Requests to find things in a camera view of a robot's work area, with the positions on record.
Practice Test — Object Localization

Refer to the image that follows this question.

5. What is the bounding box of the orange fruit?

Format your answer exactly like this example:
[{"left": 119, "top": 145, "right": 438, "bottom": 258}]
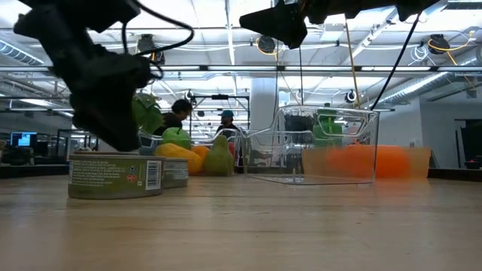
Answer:
[{"left": 190, "top": 145, "right": 210, "bottom": 161}]

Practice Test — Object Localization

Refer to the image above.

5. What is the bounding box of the person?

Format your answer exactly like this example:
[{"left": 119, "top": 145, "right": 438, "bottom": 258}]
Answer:
[
  {"left": 215, "top": 109, "right": 243, "bottom": 137},
  {"left": 151, "top": 98, "right": 194, "bottom": 137}
]

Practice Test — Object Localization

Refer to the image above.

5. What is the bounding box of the silver ventilation duct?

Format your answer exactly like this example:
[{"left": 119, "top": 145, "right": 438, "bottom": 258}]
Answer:
[{"left": 371, "top": 71, "right": 451, "bottom": 110}]

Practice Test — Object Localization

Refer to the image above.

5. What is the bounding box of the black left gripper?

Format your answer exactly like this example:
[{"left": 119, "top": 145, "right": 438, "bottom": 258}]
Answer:
[{"left": 56, "top": 52, "right": 152, "bottom": 153}]

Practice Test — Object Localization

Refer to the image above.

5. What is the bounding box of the computer monitor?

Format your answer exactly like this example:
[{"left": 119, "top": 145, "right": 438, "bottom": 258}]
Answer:
[{"left": 10, "top": 131, "right": 38, "bottom": 148}]

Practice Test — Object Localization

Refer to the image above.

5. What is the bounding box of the orange plastic bottle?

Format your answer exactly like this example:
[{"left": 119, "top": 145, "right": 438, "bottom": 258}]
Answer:
[{"left": 325, "top": 144, "right": 411, "bottom": 179}]

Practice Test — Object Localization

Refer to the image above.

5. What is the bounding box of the yellow hanging cable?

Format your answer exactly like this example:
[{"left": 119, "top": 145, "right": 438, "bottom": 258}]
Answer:
[{"left": 344, "top": 22, "right": 362, "bottom": 110}]

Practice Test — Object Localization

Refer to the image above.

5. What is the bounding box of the yellow mango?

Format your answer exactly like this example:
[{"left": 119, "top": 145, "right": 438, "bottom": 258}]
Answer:
[{"left": 154, "top": 142, "right": 203, "bottom": 175}]

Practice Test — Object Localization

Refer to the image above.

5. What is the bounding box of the green apple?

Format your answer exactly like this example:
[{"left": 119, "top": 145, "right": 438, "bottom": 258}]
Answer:
[{"left": 160, "top": 126, "right": 193, "bottom": 151}]

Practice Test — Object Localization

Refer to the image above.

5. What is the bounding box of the green label tin can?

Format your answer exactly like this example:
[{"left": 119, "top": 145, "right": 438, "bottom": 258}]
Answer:
[
  {"left": 67, "top": 151, "right": 166, "bottom": 200},
  {"left": 161, "top": 157, "right": 190, "bottom": 190}
]

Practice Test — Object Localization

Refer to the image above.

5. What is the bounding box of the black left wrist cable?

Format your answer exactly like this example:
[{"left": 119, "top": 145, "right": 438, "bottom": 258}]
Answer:
[{"left": 120, "top": 0, "right": 195, "bottom": 57}]

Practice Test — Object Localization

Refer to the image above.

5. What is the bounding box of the orange translucent plastic bin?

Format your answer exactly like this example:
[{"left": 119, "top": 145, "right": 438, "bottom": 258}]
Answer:
[{"left": 300, "top": 145, "right": 432, "bottom": 180}]

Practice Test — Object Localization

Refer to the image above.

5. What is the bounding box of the green plastic bottle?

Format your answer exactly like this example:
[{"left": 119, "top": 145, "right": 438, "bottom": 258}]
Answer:
[{"left": 313, "top": 103, "right": 345, "bottom": 148}]

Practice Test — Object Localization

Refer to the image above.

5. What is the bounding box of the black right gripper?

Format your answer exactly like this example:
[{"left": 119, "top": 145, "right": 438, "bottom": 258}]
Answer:
[{"left": 239, "top": 0, "right": 347, "bottom": 50}]

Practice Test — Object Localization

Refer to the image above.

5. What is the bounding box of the long ceiling light strip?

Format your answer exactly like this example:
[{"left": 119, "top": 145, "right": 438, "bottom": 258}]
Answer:
[{"left": 0, "top": 65, "right": 482, "bottom": 74}]

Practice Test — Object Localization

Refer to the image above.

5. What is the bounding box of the green potted plant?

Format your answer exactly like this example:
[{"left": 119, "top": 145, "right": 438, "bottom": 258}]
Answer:
[{"left": 130, "top": 93, "right": 165, "bottom": 136}]

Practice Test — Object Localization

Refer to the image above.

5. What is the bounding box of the silver lid tin can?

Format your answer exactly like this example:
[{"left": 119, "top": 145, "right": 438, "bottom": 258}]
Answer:
[{"left": 72, "top": 150, "right": 141, "bottom": 157}]

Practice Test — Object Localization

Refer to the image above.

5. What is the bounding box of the black hanging cable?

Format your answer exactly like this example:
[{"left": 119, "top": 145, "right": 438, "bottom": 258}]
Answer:
[{"left": 370, "top": 14, "right": 422, "bottom": 111}]

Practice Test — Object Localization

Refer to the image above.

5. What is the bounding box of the green pear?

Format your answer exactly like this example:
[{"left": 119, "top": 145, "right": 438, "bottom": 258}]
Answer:
[{"left": 203, "top": 134, "right": 236, "bottom": 177}]

